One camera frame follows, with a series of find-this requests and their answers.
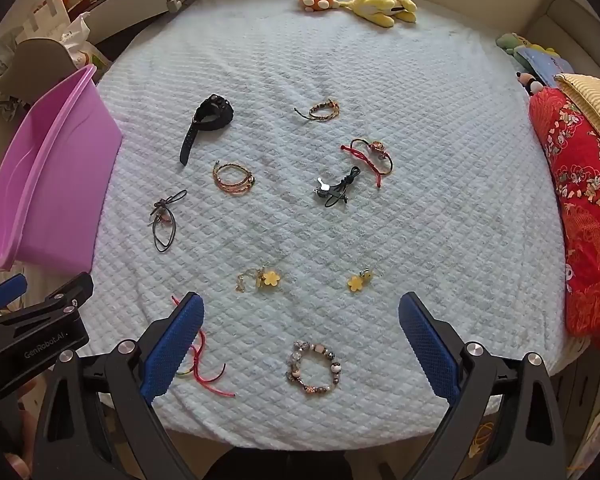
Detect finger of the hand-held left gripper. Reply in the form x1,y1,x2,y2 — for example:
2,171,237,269
0,274,29,321
0,272,95,328

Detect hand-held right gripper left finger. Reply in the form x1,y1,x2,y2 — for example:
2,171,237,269
32,291,206,480

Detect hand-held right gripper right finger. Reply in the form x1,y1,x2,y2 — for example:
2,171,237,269
399,291,568,480

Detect red string bracelet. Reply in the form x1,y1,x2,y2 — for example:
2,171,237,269
171,295,237,400

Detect yellow flower charm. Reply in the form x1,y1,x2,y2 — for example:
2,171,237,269
346,269,373,292

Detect beaded bracelet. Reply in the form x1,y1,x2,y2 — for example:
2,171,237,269
285,341,342,395

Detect pink plastic tub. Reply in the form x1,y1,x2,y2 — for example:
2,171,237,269
0,64,125,273

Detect dark cord necklace with charms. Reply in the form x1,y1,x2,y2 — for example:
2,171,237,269
149,189,189,253

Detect black cord necklace silver pendant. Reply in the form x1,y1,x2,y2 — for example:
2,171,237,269
312,166,363,209

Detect person's left hand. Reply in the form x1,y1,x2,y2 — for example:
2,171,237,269
0,410,43,480

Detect red floral quilt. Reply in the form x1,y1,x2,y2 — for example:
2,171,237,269
528,87,600,356

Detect black wrist watch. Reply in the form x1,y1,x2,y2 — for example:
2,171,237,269
179,94,236,166

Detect grey chair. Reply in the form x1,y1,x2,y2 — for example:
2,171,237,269
0,37,83,106

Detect light blue quilted blanket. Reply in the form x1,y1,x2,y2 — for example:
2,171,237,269
77,0,568,453

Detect white plastic bag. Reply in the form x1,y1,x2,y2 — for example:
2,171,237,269
60,12,113,78

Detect white paper bag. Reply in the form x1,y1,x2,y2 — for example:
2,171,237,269
22,0,73,41

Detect panda plush toy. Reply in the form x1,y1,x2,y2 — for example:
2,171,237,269
516,71,546,97

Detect white grey desk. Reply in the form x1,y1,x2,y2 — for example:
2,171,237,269
67,0,181,36

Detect green plush toy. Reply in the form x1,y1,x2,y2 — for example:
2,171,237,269
496,32,556,61

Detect yellow plush toy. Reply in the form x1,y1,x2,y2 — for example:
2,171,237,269
341,0,418,28

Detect gold chain flower charm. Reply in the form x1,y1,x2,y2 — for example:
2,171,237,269
236,267,283,293

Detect orange double-wrap bracelet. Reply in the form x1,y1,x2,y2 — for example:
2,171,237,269
211,160,257,196

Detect red cord charm bracelet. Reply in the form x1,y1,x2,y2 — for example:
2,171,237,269
341,138,397,189

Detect yellow braided bracelet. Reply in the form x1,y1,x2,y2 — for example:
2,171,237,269
294,99,341,122

